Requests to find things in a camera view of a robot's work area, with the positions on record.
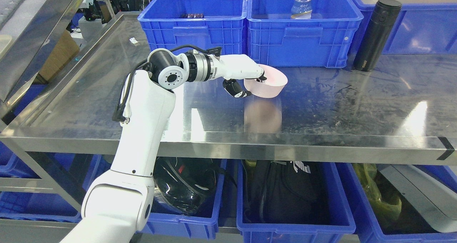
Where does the blue bin lower middle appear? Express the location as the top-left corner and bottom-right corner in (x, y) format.
(236, 161), (356, 243)

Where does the cardboard box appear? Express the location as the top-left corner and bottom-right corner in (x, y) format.
(33, 30), (80, 84)

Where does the blue bin top left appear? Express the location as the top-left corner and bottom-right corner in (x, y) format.
(138, 0), (247, 55)

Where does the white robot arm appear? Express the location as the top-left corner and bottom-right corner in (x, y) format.
(61, 46), (221, 243)

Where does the blue bin lower left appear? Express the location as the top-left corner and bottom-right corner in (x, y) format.
(142, 159), (233, 240)

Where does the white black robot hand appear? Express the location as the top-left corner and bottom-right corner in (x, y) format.
(209, 54), (267, 98)

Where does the black bag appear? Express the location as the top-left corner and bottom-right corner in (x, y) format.
(245, 160), (330, 225)

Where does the clear water bottle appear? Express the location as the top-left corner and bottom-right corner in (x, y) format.
(291, 0), (313, 20)

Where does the blue bin lower right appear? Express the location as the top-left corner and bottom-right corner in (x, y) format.
(336, 163), (457, 243)

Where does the blue bin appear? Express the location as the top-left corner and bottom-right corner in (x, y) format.
(138, 0), (247, 55)
(236, 161), (356, 243)
(246, 0), (363, 69)
(142, 159), (233, 240)
(350, 0), (457, 54)
(336, 163), (457, 243)

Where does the blue bin top right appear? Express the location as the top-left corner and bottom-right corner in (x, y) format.
(350, 0), (457, 54)

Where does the yellow green plastic bag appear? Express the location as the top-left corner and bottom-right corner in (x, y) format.
(352, 163), (402, 229)

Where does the black helmet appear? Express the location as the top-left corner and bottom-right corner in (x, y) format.
(153, 157), (221, 216)

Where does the pink bowl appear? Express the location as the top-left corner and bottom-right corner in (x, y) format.
(243, 64), (288, 98)

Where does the black thermos bottle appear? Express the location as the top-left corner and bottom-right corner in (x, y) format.
(353, 0), (402, 72)

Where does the blue bin top middle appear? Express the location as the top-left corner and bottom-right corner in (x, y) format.
(246, 0), (363, 69)

